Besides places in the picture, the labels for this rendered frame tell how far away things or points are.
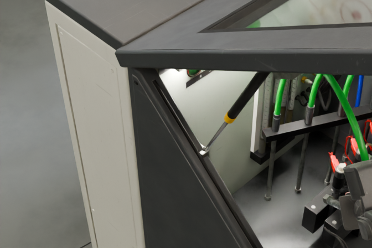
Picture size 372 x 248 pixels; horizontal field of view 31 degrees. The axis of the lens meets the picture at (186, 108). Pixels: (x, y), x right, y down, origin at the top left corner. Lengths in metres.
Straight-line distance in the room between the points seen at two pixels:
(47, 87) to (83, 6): 2.14
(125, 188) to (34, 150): 1.59
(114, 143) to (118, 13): 0.34
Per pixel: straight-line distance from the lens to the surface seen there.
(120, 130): 1.51
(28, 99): 3.48
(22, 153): 3.22
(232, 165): 1.79
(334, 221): 1.67
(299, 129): 1.70
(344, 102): 1.32
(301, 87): 1.86
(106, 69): 1.41
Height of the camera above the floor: 2.30
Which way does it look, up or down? 44 degrees down
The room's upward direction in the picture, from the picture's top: 1 degrees counter-clockwise
